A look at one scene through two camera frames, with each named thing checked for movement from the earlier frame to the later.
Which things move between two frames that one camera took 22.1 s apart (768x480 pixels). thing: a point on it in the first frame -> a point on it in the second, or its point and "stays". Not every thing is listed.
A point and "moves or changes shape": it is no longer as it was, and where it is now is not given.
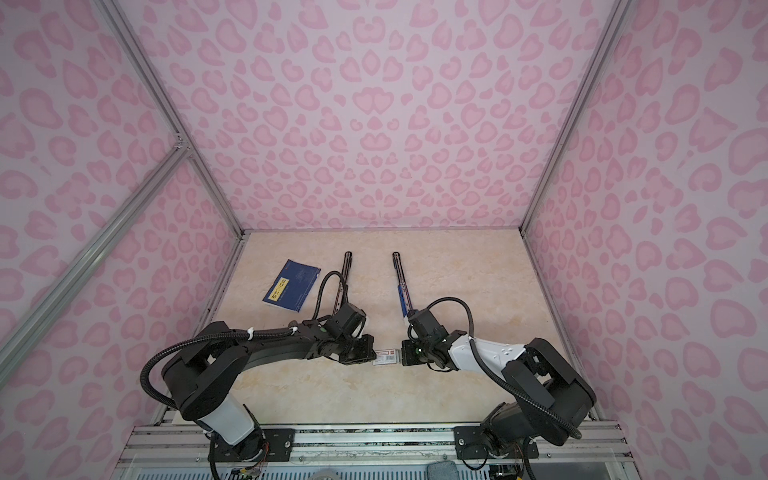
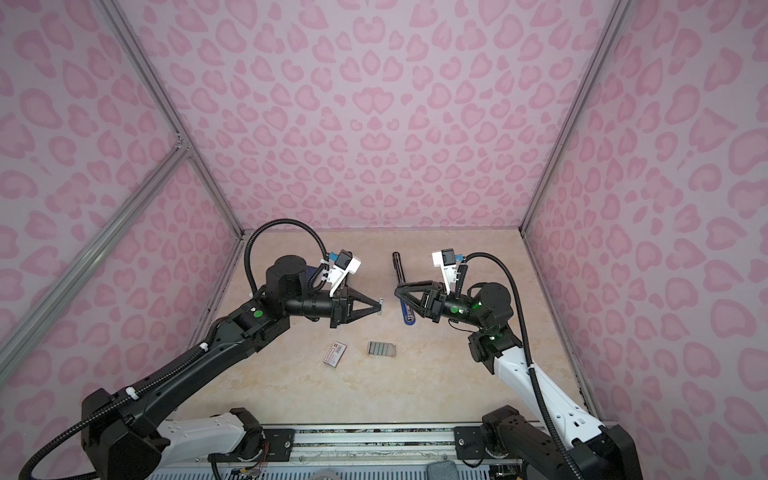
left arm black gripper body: (356, 349) -> (319, 307)
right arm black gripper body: (416, 353) -> (462, 309)
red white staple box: (387, 357) moves or changes shape
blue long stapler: (403, 292) stays
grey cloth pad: (442, 470) stays
